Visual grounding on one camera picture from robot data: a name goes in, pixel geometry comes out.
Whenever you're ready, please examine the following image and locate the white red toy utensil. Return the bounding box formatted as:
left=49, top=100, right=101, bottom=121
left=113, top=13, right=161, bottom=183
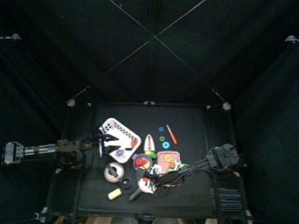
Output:
left=126, top=177, right=157, bottom=202

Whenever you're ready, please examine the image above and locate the black white striped toy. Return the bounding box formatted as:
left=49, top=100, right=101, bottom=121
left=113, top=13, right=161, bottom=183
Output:
left=148, top=164, right=164, bottom=176

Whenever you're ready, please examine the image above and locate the white plastic slotted basket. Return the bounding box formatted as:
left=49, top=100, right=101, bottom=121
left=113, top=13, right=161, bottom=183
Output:
left=97, top=117, right=143, bottom=165

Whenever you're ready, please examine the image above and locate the white green toy piece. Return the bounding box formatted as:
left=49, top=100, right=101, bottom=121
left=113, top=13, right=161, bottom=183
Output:
left=172, top=159, right=189, bottom=172

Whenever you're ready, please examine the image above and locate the grey toy frying pan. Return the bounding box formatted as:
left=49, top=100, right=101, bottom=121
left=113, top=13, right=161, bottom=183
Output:
left=132, top=153, right=155, bottom=180

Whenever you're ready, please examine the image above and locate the pink toy tray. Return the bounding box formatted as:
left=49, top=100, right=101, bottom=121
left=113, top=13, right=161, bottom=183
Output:
left=156, top=150, right=181, bottom=175

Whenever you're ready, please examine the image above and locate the green round toy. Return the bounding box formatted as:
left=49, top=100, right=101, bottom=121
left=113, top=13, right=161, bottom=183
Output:
left=144, top=150, right=159, bottom=160

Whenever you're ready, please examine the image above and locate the white pointed toy board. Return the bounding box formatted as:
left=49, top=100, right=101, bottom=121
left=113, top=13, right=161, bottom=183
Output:
left=144, top=133, right=155, bottom=152

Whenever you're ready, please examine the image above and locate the pale yellow toy block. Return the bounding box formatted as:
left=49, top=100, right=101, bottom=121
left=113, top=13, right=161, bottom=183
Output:
left=106, top=188, right=122, bottom=201

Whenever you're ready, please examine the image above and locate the white text label sticker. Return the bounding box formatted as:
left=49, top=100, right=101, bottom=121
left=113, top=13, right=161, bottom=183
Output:
left=219, top=187, right=243, bottom=213

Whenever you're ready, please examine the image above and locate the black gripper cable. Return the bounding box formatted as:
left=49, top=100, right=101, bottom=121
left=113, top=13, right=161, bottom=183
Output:
left=153, top=183, right=185, bottom=199

